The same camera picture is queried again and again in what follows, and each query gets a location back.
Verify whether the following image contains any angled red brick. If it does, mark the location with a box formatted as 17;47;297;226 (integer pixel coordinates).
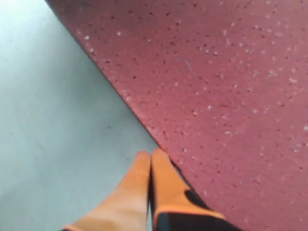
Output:
48;0;308;231

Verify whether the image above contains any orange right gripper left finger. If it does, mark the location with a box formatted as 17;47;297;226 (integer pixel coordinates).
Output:
63;151;151;231

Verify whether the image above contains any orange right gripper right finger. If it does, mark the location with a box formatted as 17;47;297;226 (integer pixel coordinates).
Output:
151;148;226;231

